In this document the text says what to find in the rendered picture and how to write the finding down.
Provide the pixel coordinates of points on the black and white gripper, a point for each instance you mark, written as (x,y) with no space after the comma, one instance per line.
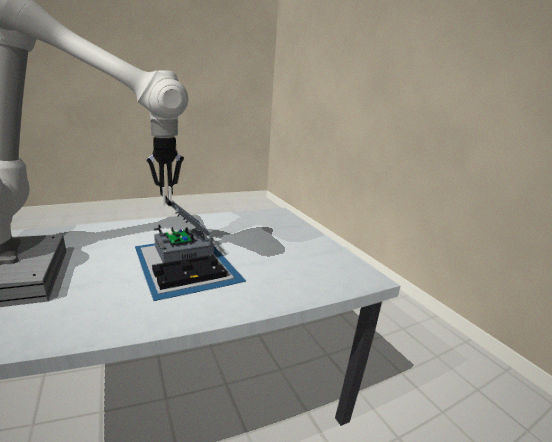
(165,152)

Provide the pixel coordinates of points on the green circuit board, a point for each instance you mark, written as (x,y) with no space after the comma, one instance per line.
(178,236)

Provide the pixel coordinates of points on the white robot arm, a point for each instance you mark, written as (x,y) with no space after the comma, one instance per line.
(156,91)

